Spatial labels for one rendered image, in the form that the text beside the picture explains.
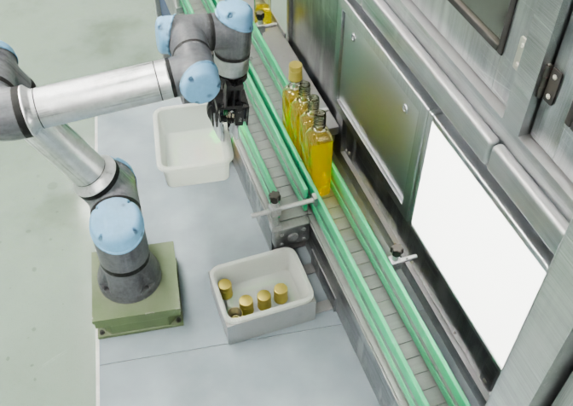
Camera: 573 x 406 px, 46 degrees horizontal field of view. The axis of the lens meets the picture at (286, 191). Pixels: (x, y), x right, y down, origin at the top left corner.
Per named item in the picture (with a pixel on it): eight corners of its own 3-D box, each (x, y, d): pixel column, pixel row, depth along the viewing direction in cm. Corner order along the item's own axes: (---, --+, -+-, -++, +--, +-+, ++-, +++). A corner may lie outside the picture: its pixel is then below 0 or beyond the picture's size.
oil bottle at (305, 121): (324, 178, 183) (327, 117, 167) (303, 183, 182) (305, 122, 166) (316, 165, 187) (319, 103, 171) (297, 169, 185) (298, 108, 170)
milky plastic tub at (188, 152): (162, 198, 157) (156, 171, 151) (157, 134, 172) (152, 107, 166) (237, 188, 159) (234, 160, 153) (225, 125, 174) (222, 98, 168)
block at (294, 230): (310, 241, 176) (310, 223, 171) (275, 251, 174) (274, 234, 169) (305, 231, 179) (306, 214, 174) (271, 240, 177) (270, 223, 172)
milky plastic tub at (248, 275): (315, 318, 168) (317, 298, 161) (228, 345, 163) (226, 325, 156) (292, 264, 179) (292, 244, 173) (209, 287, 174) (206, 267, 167)
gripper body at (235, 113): (214, 130, 150) (217, 84, 142) (209, 105, 156) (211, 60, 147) (248, 127, 152) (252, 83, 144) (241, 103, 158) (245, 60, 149)
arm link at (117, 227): (100, 279, 155) (89, 242, 144) (95, 234, 163) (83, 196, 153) (153, 268, 157) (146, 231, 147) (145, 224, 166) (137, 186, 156)
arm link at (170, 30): (162, 39, 127) (220, 36, 130) (153, 7, 135) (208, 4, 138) (162, 73, 133) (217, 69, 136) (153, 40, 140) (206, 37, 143)
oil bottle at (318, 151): (330, 194, 179) (334, 132, 164) (310, 199, 178) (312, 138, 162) (322, 179, 183) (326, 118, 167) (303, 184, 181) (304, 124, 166)
